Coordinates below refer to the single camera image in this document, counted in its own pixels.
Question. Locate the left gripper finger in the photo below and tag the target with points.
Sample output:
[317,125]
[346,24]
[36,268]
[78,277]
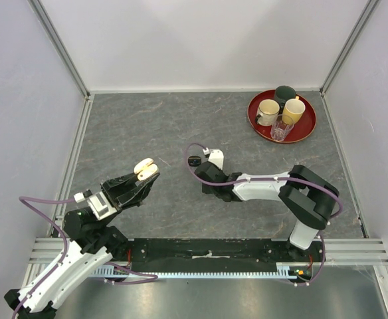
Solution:
[128,180]
[141,189]

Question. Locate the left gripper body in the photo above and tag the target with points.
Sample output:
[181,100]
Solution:
[114,193]

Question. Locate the white earbud charging case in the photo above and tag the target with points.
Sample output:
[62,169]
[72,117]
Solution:
[145,169]

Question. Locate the black earbud charging case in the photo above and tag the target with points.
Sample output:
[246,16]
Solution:
[194,161]

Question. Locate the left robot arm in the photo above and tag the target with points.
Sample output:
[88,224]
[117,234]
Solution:
[89,242]

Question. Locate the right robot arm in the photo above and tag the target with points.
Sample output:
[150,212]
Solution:
[309,197]

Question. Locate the clear drinking glass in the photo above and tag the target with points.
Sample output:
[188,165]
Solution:
[281,127]

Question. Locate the red round tray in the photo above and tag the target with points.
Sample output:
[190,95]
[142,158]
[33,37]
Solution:
[301,130]

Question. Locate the dark green mug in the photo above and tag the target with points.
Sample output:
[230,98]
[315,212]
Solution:
[284,93]

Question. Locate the yellow mug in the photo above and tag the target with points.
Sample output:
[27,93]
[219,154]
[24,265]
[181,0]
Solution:
[293,111]

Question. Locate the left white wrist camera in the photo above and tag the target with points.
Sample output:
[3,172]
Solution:
[101,206]

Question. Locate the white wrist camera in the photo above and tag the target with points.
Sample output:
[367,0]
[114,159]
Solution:
[101,206]
[215,156]

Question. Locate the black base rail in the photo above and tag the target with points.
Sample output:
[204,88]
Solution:
[270,250]

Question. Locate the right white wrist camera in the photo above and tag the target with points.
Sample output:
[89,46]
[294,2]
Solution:
[215,156]

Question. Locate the white mug black handle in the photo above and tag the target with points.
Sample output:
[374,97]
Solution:
[267,112]

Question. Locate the white cable duct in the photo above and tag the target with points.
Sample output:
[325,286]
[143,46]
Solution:
[281,272]

